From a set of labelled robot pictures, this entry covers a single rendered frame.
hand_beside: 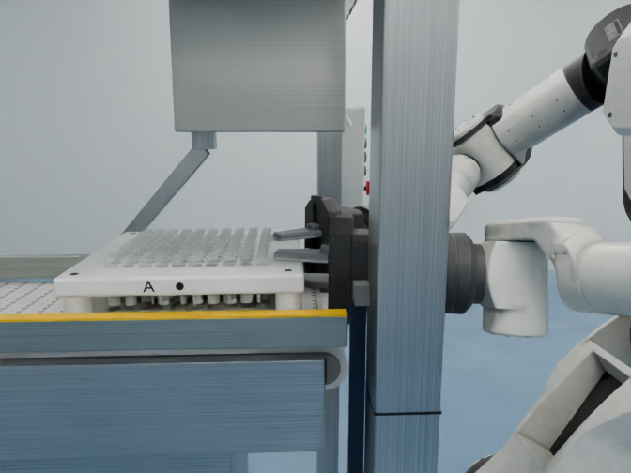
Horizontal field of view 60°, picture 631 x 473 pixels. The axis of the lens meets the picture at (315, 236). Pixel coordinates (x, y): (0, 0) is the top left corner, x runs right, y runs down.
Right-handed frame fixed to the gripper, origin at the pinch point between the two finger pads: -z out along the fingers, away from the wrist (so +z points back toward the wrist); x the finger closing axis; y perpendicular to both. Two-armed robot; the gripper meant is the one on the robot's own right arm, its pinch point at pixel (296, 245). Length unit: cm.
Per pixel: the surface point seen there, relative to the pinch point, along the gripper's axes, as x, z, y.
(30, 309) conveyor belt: 6.7, -30.5, 11.9
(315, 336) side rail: 4.8, -9.4, -18.3
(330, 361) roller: 7.9, -7.5, -18.2
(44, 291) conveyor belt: 6.7, -27.8, 19.1
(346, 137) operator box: -13, 49, 52
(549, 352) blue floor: 95, 212, 88
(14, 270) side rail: 5.2, -30.4, 26.7
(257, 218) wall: 54, 168, 317
